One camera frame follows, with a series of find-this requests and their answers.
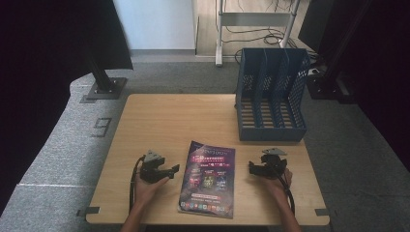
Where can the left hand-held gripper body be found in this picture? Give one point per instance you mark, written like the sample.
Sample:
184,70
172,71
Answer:
151,170

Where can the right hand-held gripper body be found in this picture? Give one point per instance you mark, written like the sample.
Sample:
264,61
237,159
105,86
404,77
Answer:
273,166

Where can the purple glossy magazine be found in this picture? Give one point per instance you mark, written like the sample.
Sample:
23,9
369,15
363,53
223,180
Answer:
208,180

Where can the blue plastic file rack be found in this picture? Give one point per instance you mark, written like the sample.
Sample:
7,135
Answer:
272,96

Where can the person's left hand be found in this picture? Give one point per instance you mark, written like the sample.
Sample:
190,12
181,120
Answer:
146,190

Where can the person's right hand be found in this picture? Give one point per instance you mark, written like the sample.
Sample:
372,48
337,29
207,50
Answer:
278,187

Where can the black stand with dark base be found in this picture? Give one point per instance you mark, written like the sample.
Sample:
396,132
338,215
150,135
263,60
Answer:
324,87

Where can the white power strip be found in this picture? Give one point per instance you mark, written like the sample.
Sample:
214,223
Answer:
313,71

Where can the black curtain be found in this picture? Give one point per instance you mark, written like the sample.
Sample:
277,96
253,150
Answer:
48,64
380,64

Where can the grey metal table bracket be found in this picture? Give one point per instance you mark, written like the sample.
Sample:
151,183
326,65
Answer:
87,211
322,212

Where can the black post with base plate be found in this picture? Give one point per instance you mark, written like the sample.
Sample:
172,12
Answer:
104,84

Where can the white metal stand frame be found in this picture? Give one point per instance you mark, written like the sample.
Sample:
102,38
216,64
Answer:
252,19

